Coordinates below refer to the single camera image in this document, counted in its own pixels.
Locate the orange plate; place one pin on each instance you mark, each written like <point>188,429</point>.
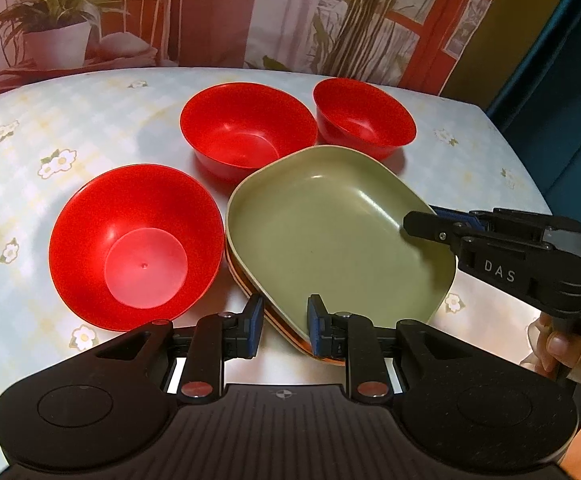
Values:
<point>265,305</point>

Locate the small red bowl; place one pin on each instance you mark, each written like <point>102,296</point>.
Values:
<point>365,115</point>

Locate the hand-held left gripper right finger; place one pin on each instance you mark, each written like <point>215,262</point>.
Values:
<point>315,325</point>

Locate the teal curtain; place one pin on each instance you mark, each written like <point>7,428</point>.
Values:
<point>560,85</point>

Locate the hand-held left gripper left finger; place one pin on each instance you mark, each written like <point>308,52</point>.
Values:
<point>256,323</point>

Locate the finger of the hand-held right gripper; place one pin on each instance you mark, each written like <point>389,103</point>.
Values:
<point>463,220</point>
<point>428,230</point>

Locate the medium red bowl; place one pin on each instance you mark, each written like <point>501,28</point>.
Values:
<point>240,130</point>

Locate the large red bowl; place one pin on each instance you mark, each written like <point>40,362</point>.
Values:
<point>135,255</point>

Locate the floral checked tablecloth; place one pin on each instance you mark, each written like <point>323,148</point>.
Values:
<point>35,200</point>

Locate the person's right hand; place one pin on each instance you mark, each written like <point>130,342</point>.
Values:
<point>559,347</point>

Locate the green plate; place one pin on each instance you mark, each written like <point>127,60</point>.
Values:
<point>320,225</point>

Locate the printed plant backdrop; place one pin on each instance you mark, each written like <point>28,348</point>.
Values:
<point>220,10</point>

